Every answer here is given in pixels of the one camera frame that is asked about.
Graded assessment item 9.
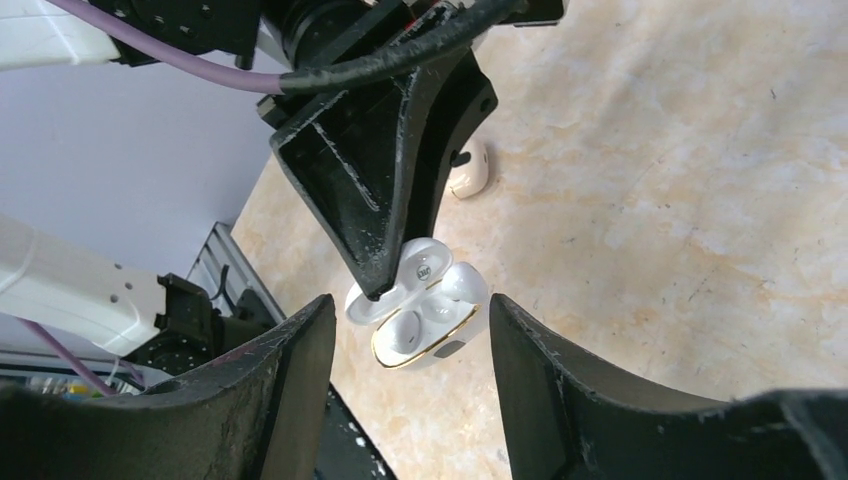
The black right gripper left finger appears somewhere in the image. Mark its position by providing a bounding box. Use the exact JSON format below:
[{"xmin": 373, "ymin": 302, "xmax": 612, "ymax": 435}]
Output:
[{"xmin": 1, "ymin": 294, "xmax": 336, "ymax": 479}]

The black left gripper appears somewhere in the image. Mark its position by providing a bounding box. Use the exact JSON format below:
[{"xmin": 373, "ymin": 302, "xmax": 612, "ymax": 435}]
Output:
[{"xmin": 86, "ymin": 1, "xmax": 472, "ymax": 300}]

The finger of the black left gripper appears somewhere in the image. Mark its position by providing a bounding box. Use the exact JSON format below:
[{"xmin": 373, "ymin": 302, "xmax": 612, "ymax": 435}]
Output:
[{"xmin": 404, "ymin": 52, "xmax": 498, "ymax": 241}]

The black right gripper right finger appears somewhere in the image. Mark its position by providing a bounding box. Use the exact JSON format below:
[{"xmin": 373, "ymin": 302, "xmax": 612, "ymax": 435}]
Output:
[{"xmin": 490, "ymin": 294, "xmax": 847, "ymax": 479}]

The beige charging case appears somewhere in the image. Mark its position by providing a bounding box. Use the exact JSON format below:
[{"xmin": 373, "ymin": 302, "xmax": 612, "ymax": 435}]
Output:
[{"xmin": 447, "ymin": 139, "xmax": 490, "ymax": 200}]

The white earbud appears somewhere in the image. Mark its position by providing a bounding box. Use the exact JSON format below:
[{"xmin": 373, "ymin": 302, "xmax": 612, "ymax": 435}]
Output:
[
  {"xmin": 381, "ymin": 310, "xmax": 423, "ymax": 355},
  {"xmin": 440, "ymin": 262, "xmax": 489, "ymax": 304}
]

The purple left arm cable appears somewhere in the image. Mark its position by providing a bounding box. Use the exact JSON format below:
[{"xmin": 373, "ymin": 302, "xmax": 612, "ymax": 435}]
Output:
[{"xmin": 13, "ymin": 0, "xmax": 531, "ymax": 399}]

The aluminium frame rail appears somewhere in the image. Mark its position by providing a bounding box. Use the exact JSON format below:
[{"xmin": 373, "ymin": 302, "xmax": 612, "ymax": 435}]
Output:
[{"xmin": 186, "ymin": 222, "xmax": 287, "ymax": 327}]

